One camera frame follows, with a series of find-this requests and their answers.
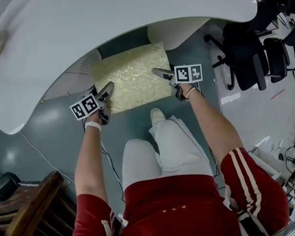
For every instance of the black office chair with headrest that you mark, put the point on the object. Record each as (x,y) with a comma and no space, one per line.
(245,58)

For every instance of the white wristband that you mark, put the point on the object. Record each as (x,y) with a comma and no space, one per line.
(93,125)

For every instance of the white metal frame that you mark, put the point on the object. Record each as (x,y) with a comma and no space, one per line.
(265,166)

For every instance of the person's left forearm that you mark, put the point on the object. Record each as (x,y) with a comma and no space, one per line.
(89,161)

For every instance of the person's right shoe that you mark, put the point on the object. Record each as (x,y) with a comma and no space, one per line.
(157,115)

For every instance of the dark wooden chair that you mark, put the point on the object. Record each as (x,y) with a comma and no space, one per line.
(32,200)

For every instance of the white trousers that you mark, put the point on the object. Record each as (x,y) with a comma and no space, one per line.
(177,156)

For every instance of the red floor tape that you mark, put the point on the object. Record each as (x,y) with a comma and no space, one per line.
(277,94)

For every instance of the person's right forearm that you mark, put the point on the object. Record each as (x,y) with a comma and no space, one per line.
(211,124)

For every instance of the cream gold cushioned stool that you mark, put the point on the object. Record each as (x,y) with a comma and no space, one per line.
(132,80)

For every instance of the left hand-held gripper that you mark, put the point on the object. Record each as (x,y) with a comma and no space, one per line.
(84,107)

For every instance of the white curved desk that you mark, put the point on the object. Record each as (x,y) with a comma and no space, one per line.
(88,21)

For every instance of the black floor device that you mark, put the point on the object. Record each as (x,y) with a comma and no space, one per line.
(7,187)

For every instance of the red striped shirt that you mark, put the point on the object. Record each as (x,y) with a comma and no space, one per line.
(174,213)

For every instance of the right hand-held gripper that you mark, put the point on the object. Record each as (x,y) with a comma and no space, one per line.
(188,73)

